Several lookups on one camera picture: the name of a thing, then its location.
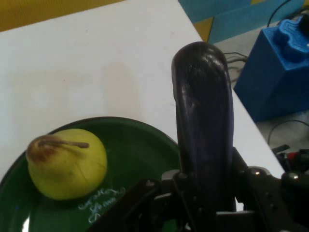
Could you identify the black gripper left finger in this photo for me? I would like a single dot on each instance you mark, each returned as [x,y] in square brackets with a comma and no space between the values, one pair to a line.
[144,207]

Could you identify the dark blue giant building block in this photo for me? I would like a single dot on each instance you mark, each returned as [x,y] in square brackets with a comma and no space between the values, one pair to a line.
[270,79]

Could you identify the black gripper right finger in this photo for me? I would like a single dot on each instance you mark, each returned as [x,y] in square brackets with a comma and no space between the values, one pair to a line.
[265,200]

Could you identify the black and red clamp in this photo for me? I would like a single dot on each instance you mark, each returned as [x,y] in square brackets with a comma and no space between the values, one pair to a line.
[293,154]

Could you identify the dark purple eggplant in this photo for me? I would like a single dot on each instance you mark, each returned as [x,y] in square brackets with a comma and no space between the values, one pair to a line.
[205,108]

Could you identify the green round plate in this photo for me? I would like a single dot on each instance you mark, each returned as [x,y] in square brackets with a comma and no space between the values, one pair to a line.
[135,154]

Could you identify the yellow-green pear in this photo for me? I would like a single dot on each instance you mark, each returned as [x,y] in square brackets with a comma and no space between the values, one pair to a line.
[67,169]

